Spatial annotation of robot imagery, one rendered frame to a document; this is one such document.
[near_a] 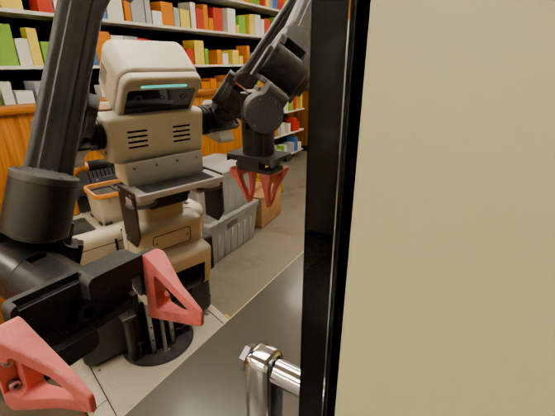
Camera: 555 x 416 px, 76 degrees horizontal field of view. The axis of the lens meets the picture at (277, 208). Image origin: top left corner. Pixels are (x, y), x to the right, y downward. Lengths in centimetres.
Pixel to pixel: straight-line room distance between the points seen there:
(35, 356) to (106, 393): 122
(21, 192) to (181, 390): 31
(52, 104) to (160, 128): 56
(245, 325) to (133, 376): 95
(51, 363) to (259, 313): 41
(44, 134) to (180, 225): 70
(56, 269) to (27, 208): 6
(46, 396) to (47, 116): 29
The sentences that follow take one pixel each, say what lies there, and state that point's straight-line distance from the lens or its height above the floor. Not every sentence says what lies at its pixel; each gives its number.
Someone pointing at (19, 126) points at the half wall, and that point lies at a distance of 216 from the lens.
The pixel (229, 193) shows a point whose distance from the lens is 252.
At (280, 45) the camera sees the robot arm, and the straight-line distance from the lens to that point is 61.
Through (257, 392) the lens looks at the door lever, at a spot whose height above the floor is 119.
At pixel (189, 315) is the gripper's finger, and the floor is 114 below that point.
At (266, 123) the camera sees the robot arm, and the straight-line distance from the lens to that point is 54.
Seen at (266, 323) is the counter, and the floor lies 94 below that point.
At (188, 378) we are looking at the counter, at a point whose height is 94.
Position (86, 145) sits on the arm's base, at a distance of 97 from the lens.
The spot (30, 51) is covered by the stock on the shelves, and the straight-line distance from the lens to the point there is 276.
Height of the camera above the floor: 134
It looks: 22 degrees down
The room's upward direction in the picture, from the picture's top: straight up
